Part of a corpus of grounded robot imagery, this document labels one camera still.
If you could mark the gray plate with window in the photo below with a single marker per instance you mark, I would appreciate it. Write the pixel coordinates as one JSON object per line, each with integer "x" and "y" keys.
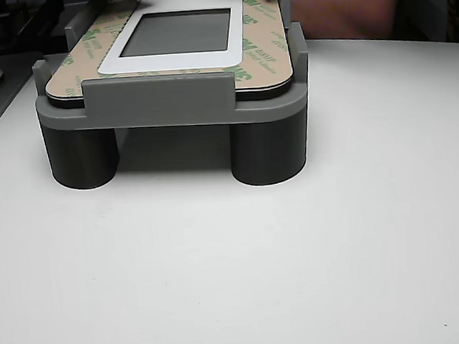
{"x": 14, "y": 77}

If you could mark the white backing frame with window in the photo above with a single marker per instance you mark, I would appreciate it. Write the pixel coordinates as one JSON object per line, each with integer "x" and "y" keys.
{"x": 166, "y": 62}

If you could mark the bare person forearm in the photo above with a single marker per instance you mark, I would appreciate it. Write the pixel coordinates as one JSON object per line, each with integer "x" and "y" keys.
{"x": 352, "y": 14}

